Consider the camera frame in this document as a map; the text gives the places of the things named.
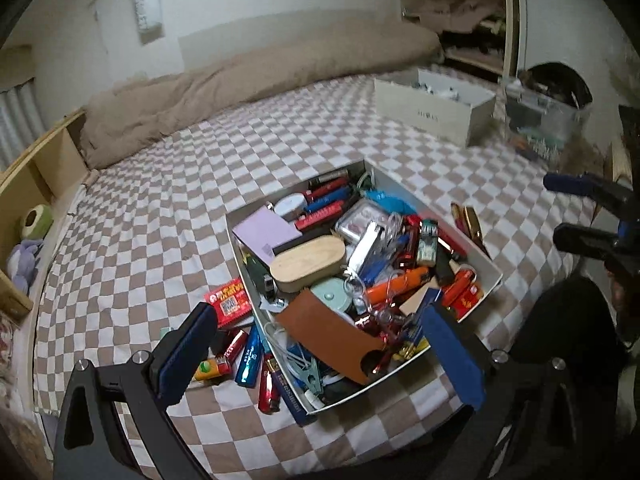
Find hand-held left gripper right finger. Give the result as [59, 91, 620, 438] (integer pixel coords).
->
[420, 302, 593, 480]

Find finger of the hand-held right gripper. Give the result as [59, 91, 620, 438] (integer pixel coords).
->
[543, 171, 636, 201]
[552, 222, 633, 263]

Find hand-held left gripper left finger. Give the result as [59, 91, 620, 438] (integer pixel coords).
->
[52, 301, 219, 480]

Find orange and green lighter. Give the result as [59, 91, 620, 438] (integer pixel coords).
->
[194, 357, 233, 382]

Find white cardboard container box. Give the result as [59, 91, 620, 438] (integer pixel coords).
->
[225, 158, 503, 416]

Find slim gold lighter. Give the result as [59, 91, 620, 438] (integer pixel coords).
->
[465, 206, 493, 259]

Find maroon and gold lighter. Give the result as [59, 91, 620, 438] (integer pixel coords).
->
[450, 202, 477, 242]

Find green patterned lighter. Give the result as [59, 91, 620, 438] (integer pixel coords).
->
[419, 220, 440, 266]

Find glossy red lighter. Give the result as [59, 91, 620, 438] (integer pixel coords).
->
[257, 352, 282, 415]
[220, 329, 249, 366]

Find clear plastic bin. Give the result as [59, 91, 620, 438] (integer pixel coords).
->
[502, 76, 591, 163]

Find blue lighter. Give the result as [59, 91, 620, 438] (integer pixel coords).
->
[235, 325, 264, 388]

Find red printed packet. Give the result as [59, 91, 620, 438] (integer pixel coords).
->
[204, 277, 253, 328]

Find orange pen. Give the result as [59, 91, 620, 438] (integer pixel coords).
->
[365, 266, 430, 306]

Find dark cloth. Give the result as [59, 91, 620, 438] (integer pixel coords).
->
[520, 61, 593, 108]

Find dark blue narrow box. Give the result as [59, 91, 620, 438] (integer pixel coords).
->
[272, 360, 318, 427]

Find green clothes peg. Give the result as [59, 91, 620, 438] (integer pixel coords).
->
[287, 355, 323, 393]

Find brown leather pouch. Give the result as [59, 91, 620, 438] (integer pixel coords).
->
[275, 288, 383, 386]

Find mint green round case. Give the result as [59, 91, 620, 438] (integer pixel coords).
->
[310, 278, 358, 318]

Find purple notepad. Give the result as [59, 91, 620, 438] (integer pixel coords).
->
[232, 207, 302, 267]

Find wooden oval case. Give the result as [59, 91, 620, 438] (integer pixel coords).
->
[270, 235, 347, 293]

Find white shoebox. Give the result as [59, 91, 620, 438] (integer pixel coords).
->
[374, 67, 497, 148]

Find blue plastic packet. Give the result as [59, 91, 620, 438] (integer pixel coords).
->
[365, 189, 418, 216]

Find checkered bed sheet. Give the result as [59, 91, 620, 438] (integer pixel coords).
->
[30, 67, 616, 480]

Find purple plush toy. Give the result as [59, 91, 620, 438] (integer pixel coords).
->
[6, 240, 46, 296]

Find white round tin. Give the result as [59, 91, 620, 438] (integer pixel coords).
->
[275, 194, 307, 222]

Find green plush toy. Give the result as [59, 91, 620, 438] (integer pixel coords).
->
[19, 204, 53, 238]

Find pink folded clothes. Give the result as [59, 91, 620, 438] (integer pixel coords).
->
[405, 0, 501, 31]

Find pile of assorted lighters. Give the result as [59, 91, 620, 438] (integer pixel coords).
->
[295, 170, 486, 361]

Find wooden headboard shelf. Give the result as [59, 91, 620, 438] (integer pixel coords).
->
[0, 107, 91, 321]

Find beige duvet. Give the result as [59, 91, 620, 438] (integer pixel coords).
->
[80, 22, 443, 171]

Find pale blue curtain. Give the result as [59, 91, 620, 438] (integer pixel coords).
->
[0, 80, 43, 171]

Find white hanging paper bag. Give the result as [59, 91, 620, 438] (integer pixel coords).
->
[132, 0, 163, 43]

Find wall closet shelf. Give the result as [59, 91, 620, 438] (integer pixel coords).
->
[399, 0, 521, 81]

